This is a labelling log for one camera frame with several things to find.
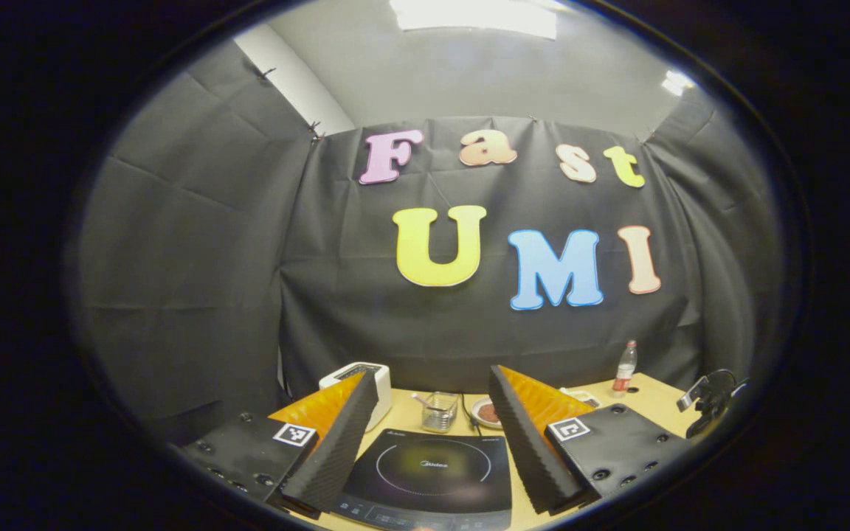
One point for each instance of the pink stick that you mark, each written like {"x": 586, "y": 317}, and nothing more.
{"x": 423, "y": 402}

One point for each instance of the white divided dish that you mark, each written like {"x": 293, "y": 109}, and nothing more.
{"x": 586, "y": 398}

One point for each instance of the clear red-label water bottle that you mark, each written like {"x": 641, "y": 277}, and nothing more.
{"x": 623, "y": 372}

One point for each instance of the large ceiling light panel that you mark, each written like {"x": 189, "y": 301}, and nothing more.
{"x": 473, "y": 16}

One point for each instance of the white round plate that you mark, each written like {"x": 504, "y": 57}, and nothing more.
{"x": 475, "y": 413}

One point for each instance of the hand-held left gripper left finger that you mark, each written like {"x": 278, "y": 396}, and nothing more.
{"x": 336, "y": 450}

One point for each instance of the white toaster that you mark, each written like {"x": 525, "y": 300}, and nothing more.
{"x": 384, "y": 398}

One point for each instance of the black induction cooktop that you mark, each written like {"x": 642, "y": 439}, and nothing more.
{"x": 429, "y": 472}

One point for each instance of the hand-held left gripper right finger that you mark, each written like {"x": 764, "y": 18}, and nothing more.
{"x": 532, "y": 450}

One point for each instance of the red meat slices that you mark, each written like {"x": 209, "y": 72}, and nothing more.
{"x": 490, "y": 413}

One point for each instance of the small ceiling light panel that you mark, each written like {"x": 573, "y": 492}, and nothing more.
{"x": 677, "y": 82}

